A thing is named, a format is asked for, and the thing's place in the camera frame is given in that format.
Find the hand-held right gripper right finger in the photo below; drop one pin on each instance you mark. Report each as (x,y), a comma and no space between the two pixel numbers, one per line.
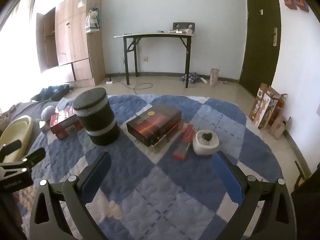
(230,177)

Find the white round jar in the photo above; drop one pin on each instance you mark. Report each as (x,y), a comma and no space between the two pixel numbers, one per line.
(205,146)

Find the blue checkered quilt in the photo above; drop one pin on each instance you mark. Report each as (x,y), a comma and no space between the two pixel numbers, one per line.
(175,192)

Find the red fire extinguisher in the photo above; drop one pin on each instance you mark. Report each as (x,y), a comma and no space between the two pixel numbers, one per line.
(280,105)

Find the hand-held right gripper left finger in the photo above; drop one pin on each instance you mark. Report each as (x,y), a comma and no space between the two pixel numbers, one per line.
(95,177)

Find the checked cloth pile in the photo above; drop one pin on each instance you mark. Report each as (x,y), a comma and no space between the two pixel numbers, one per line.
(191,77)

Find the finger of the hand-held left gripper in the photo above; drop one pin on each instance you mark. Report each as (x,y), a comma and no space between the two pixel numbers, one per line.
(35,155)
(11,145)

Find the black foam cylinder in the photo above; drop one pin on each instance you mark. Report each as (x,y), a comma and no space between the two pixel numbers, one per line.
(102,127)

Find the black foam lid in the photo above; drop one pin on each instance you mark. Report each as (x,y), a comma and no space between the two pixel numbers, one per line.
(90,97)

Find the dark bag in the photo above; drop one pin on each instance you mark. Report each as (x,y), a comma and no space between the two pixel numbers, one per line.
(52,92)

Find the slim red box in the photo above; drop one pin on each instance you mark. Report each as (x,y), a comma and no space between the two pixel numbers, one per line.
(184,140)

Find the brown paper bag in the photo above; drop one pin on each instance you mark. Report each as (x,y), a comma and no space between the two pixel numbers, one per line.
(214,77)

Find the dark door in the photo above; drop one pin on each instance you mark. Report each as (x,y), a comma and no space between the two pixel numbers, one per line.
(260,42)

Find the dark red carton box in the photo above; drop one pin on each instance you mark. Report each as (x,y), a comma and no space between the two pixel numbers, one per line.
(170,136)
(152,120)

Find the white crumpled cloth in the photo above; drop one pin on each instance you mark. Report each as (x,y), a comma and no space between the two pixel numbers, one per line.
(63,105)

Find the brown cardboard piece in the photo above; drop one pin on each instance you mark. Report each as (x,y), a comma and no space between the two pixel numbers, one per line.
(278,128)

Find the red wall poster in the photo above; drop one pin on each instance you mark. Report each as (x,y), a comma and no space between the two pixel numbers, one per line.
(289,0)
(301,3)

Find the grey ball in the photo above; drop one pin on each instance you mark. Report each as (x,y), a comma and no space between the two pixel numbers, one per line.
(48,112)

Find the printed cardboard box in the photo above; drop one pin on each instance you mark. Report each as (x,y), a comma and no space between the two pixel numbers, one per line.
(260,100)
(269,111)

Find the wooden wardrobe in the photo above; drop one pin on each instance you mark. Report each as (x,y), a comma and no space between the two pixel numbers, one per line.
(75,30)

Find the black-legged folding table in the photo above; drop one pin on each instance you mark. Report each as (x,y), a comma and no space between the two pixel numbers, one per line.
(155,35)

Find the cream plastic basin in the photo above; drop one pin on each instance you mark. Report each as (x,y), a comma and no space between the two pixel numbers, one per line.
(17,130)

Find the red and silver box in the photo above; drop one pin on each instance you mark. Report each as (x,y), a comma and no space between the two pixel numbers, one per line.
(65,126)

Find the wooden board with holes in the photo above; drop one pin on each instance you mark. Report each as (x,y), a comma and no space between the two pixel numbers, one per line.
(184,25)

